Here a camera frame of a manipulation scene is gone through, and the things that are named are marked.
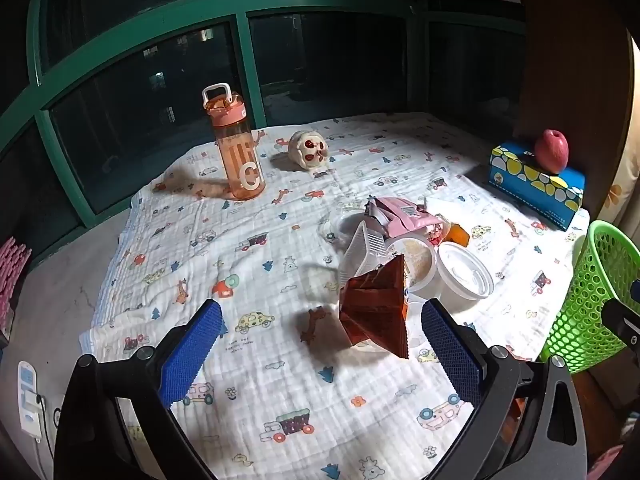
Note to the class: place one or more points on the white round container lid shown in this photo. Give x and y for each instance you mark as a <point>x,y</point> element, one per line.
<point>462,270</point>

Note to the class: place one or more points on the green mesh plastic basket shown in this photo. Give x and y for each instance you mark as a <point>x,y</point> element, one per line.
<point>585,300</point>

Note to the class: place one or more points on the white cartoon print blanket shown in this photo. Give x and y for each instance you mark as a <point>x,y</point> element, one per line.
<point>280,240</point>

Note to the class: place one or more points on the pink plastic rack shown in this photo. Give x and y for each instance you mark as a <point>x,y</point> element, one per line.
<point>11,280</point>

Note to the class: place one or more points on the cream flower print cushion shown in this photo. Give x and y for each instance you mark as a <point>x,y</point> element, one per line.
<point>622,175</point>

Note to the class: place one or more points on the brown snack packet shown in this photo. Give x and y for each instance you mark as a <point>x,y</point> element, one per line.
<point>375,305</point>

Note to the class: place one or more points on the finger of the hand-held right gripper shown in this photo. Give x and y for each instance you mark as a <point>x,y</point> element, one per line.
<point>622,320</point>

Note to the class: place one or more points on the red apple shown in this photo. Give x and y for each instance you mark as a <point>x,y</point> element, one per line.
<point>551,152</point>

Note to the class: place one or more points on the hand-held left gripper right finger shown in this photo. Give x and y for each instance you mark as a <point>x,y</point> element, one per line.
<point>450,355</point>

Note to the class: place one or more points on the white round food container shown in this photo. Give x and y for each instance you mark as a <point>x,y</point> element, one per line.
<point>421,266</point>

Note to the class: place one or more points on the white skull toy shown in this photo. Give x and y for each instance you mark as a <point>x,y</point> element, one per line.
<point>307,149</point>

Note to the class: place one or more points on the green window frame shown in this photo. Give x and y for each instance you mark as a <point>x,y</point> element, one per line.
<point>242,35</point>

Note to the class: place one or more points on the pink snack packet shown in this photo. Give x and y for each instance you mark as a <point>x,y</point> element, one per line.
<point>400,215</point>

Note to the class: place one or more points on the orange water bottle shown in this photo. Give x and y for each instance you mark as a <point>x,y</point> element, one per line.
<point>240,160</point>

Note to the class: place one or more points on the brown wooden cabinet panel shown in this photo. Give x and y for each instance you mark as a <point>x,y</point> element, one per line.
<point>565,85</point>

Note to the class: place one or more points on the small red white packet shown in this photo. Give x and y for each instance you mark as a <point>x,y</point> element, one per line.
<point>436,234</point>

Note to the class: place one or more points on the white power strip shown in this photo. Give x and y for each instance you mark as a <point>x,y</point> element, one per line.
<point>30,400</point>

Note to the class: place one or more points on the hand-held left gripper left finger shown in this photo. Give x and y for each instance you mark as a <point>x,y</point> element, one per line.
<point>192,355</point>

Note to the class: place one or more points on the blue spotted tissue box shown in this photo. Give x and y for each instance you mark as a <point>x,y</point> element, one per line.
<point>535,192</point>

